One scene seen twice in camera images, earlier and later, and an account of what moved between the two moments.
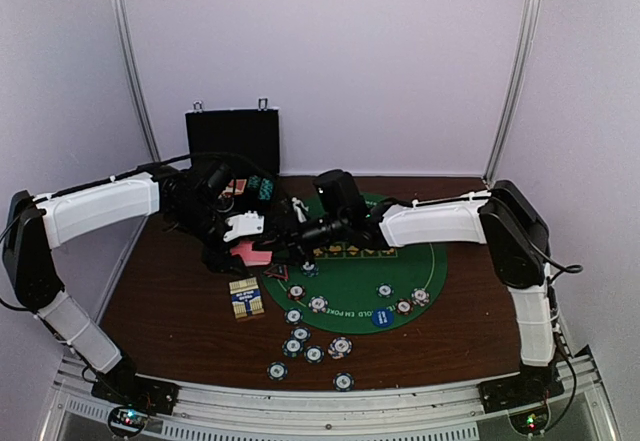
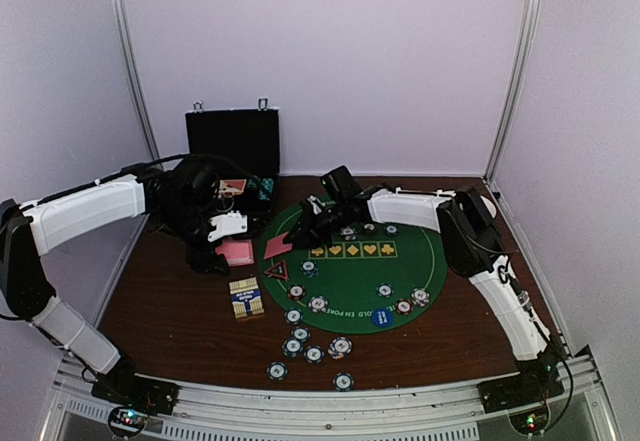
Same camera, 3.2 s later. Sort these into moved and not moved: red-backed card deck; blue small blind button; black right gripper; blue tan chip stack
Moved: black right gripper; red-backed card deck
Not moved: blue small blind button; blue tan chip stack
